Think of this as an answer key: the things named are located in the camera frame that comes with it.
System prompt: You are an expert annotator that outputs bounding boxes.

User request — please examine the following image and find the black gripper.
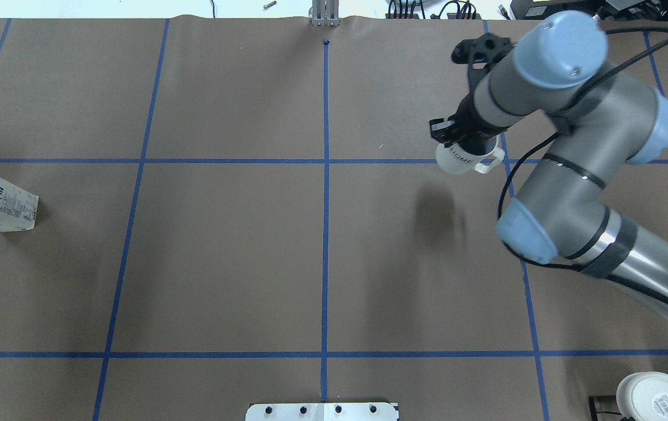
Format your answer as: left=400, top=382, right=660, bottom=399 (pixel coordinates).
left=429, top=94, right=500, bottom=156

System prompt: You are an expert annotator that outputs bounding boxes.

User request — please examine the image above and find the white mug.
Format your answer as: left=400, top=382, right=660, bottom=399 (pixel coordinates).
left=435, top=136, right=506, bottom=175

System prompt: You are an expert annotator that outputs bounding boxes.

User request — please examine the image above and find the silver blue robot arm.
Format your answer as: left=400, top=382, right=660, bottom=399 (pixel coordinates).
left=429, top=11, right=668, bottom=319

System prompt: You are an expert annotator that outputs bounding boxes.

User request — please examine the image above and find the brown paper table cover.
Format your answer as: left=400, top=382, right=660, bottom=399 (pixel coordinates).
left=0, top=16, right=668, bottom=420

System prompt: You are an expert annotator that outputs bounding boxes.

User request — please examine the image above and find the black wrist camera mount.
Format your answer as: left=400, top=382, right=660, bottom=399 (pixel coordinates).
left=451, top=33, right=514, bottom=92

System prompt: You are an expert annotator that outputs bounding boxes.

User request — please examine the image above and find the aluminium frame post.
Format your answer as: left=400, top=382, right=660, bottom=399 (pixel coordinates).
left=309, top=0, right=341, bottom=27

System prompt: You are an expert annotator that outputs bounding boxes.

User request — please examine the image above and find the black wire cup rack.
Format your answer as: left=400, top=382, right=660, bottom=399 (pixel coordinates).
left=587, top=395, right=623, bottom=421

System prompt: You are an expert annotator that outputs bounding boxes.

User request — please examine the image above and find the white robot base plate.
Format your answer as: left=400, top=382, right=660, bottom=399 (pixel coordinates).
left=245, top=402, right=400, bottom=420

